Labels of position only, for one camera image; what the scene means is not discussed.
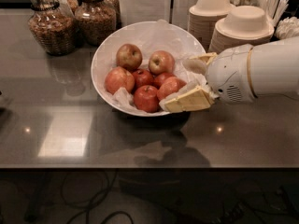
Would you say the large red apple right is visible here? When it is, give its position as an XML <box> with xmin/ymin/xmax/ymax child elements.
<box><xmin>157</xmin><ymin>77</ymin><xmax>186</xmax><ymax>100</ymax></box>

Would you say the glass cereal jar middle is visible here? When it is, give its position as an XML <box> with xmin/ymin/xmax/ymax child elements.
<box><xmin>75</xmin><ymin>0</ymin><xmax>117</xmax><ymax>46</ymax></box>

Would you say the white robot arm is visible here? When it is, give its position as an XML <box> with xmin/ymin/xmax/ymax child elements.
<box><xmin>160</xmin><ymin>36</ymin><xmax>299</xmax><ymax>113</ymax></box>

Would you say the glass cereal jar left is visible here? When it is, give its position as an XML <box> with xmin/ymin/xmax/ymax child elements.
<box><xmin>28</xmin><ymin>0</ymin><xmax>76</xmax><ymax>56</ymax></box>

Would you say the white bowl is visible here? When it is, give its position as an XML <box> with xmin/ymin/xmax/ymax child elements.
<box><xmin>90</xmin><ymin>21</ymin><xmax>210</xmax><ymax>118</ymax></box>

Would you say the paper bowl stack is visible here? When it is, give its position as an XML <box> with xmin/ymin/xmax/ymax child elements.
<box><xmin>187</xmin><ymin>0</ymin><xmax>234</xmax><ymax>51</ymax></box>
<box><xmin>208</xmin><ymin>6</ymin><xmax>274</xmax><ymax>53</ymax></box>

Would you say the dark red apple front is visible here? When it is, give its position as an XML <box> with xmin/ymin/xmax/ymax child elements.
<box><xmin>134</xmin><ymin>85</ymin><xmax>160</xmax><ymax>113</ymax></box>

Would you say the white paper liner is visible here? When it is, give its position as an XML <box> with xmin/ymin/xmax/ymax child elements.
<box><xmin>92</xmin><ymin>18</ymin><xmax>208</xmax><ymax>114</ymax></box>

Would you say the white plastic cutlery bundle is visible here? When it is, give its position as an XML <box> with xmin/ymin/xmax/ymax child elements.
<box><xmin>230</xmin><ymin>0</ymin><xmax>299</xmax><ymax>39</ymax></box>

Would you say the red apple back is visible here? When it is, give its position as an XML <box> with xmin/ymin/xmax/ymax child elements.
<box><xmin>149</xmin><ymin>50</ymin><xmax>175</xmax><ymax>75</ymax></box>

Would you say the white napkin dispenser left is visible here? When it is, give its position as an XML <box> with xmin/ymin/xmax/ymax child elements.
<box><xmin>120</xmin><ymin>0</ymin><xmax>171</xmax><ymax>26</ymax></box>

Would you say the paper bowl stack back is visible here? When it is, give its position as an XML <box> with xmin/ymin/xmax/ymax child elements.
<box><xmin>187</xmin><ymin>0</ymin><xmax>234</xmax><ymax>51</ymax></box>

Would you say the red apple left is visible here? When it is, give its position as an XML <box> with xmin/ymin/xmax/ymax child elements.
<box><xmin>105</xmin><ymin>66</ymin><xmax>135</xmax><ymax>94</ymax></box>

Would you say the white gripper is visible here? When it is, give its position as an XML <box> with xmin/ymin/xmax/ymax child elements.
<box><xmin>160</xmin><ymin>44</ymin><xmax>255</xmax><ymax>113</ymax></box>

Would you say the black floor cable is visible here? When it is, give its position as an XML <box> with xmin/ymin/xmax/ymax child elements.
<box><xmin>59</xmin><ymin>169</ymin><xmax>135</xmax><ymax>224</ymax></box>

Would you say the yellow-red apple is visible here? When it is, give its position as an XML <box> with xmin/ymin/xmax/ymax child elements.
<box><xmin>116</xmin><ymin>44</ymin><xmax>143</xmax><ymax>71</ymax></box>

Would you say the paper bowl stack front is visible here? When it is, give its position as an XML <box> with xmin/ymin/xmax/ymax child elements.
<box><xmin>208</xmin><ymin>6</ymin><xmax>274</xmax><ymax>53</ymax></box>

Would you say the small red apple middle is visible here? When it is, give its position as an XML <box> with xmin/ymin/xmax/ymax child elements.
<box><xmin>153</xmin><ymin>72</ymin><xmax>174</xmax><ymax>89</ymax></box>

